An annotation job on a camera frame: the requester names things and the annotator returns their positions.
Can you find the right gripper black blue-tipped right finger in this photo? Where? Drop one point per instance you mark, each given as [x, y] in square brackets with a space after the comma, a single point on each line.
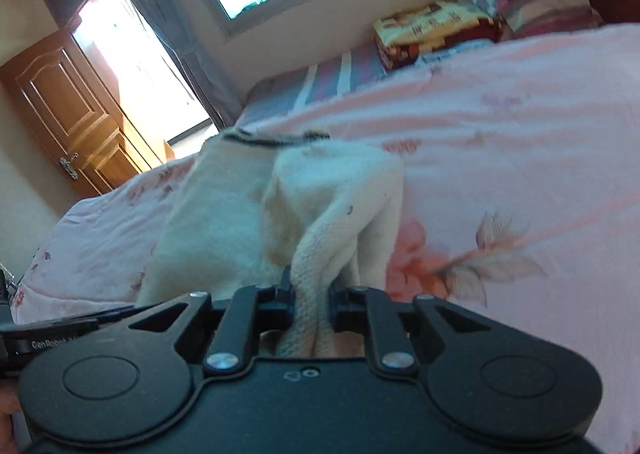
[490, 383]

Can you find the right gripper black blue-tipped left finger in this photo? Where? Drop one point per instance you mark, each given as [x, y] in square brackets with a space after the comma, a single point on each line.
[124, 381]

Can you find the person's left hand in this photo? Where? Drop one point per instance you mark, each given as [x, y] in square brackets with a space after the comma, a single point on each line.
[9, 405]

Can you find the striped pillow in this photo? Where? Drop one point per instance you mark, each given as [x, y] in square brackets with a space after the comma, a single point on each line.
[525, 18]

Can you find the brown wooden door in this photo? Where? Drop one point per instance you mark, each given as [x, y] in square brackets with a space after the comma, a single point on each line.
[76, 120]

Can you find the cream sweater with striped top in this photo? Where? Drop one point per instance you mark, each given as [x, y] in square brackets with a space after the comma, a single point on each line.
[255, 207]

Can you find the pink floral bed sheet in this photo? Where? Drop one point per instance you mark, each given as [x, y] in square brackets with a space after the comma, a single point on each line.
[521, 202]

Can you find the yellow red folded blanket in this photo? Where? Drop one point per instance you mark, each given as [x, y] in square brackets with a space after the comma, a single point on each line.
[403, 37]

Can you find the striped mattress cover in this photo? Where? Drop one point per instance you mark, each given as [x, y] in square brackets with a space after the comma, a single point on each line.
[297, 89]

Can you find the grey left curtain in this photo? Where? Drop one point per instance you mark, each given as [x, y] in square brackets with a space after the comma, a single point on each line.
[170, 23]

